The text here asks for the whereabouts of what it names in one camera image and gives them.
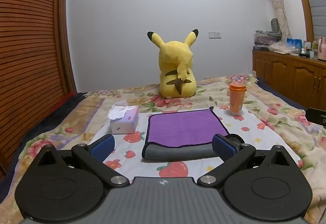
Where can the grey green fan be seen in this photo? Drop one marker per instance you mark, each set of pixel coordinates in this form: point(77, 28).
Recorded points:
point(275, 25)

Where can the orange cup with lid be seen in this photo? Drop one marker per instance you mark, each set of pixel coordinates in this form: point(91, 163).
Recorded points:
point(236, 99)

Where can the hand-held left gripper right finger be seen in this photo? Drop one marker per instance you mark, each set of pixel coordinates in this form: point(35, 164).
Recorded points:
point(224, 148)

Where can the wooden slatted wardrobe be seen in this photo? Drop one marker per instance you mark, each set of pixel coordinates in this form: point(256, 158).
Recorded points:
point(25, 48)

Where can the cream curtain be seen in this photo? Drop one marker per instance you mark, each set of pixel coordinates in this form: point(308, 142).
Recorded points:
point(279, 5)

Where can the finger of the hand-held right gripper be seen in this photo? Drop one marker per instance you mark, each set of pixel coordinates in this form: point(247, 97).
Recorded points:
point(315, 117)

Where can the white tissue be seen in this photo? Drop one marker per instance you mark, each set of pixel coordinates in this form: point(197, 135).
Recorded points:
point(118, 112)

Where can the pink tissue box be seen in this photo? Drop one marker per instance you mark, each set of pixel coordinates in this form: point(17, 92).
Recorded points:
point(125, 125)

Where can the cream folded cloth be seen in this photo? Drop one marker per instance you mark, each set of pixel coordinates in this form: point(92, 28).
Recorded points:
point(281, 48)

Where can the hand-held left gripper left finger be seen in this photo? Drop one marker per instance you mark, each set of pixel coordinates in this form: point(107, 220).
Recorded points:
point(103, 147)

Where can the yellow plush toy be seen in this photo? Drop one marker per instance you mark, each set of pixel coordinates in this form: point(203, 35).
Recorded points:
point(173, 61)

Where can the stack of folded clothes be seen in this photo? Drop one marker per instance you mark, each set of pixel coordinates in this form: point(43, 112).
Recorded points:
point(266, 39)

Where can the green bottle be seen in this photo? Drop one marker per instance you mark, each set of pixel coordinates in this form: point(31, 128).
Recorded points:
point(315, 44)

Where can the pink bag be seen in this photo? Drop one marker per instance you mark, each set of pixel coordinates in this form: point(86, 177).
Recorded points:
point(322, 48)

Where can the white wall switch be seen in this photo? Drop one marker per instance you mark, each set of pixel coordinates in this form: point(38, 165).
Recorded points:
point(214, 34)

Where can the purple and grey towel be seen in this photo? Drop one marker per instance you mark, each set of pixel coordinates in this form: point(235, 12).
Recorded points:
point(183, 127)

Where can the blue printed box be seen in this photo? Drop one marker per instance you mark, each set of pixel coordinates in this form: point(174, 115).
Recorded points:
point(293, 43)

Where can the wooden cabinet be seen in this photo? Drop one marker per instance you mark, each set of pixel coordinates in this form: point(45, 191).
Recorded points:
point(287, 73)

